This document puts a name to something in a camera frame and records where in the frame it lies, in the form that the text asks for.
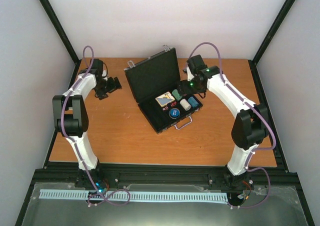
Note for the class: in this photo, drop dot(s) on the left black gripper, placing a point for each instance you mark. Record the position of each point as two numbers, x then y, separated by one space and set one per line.
114 87

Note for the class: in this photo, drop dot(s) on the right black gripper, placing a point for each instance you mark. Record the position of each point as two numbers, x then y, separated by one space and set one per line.
183 89

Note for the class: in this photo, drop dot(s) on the blue poker chip stack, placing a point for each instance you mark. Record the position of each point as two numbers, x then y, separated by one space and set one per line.
193 102

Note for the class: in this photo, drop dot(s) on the white poker chip stack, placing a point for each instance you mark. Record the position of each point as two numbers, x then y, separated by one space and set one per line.
185 104

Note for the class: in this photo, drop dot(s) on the green poker chip stack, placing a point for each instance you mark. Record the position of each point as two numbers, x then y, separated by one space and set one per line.
177 95

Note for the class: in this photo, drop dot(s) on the black poker set case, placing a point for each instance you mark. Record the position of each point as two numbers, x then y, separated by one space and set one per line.
153 77

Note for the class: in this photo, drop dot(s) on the orange dealer button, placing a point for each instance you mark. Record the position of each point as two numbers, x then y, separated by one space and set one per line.
174 113

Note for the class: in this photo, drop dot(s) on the playing card deck box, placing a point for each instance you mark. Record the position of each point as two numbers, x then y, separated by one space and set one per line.
164 99

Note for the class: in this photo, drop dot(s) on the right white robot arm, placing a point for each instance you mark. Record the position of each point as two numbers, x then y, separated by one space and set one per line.
250 125

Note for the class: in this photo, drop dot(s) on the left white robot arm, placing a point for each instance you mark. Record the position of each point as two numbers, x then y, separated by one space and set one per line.
70 115

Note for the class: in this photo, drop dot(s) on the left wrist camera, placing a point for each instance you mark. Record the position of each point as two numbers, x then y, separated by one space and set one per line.
104 74

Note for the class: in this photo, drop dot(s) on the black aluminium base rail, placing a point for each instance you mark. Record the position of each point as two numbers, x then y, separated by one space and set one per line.
119 175

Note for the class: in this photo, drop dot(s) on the light blue cable duct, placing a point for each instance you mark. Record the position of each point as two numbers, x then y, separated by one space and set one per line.
136 196

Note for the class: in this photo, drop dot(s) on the left black frame post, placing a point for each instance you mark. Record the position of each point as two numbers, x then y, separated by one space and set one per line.
59 29

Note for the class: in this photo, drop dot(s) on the black frame post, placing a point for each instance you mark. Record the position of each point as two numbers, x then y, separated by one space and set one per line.
59 29
280 17

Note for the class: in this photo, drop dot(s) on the right black frame post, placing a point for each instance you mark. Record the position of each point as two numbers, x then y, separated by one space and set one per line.
280 17

